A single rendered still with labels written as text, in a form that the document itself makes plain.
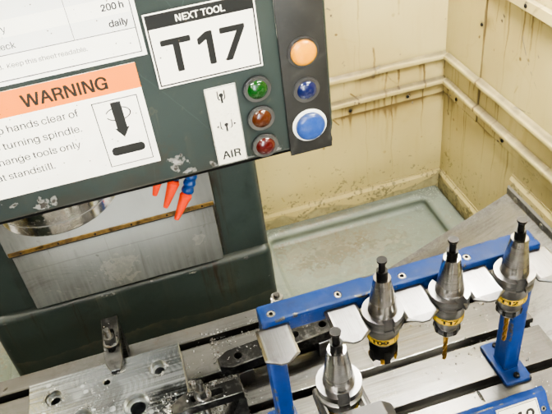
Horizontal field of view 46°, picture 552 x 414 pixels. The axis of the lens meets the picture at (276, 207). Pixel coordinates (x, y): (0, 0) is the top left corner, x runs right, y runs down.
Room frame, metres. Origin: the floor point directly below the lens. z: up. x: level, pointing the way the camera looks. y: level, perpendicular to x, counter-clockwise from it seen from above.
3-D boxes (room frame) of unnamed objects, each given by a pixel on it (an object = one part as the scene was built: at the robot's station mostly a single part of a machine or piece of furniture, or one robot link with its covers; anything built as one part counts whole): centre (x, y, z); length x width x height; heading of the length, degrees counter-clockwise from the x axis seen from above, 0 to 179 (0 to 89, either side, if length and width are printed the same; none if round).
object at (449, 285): (0.68, -0.24, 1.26); 0.04 x 0.04 x 0.07
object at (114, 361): (0.87, 0.36, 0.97); 0.13 x 0.03 x 0.15; 11
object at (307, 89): (0.56, -0.05, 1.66); 0.02 x 0.01 x 0.02; 101
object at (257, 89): (0.55, 0.00, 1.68); 0.02 x 0.01 x 0.02; 101
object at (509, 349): (0.77, -0.40, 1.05); 0.10 x 0.05 x 0.30; 11
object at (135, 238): (1.15, 0.37, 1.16); 0.48 x 0.05 x 0.51; 101
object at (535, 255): (0.71, -0.41, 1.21); 0.07 x 0.05 x 0.01; 11
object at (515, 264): (0.70, -0.35, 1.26); 0.04 x 0.04 x 0.07
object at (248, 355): (0.85, 0.03, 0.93); 0.26 x 0.05 x 0.06; 106
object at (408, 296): (0.67, -0.19, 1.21); 0.07 x 0.05 x 0.01; 11
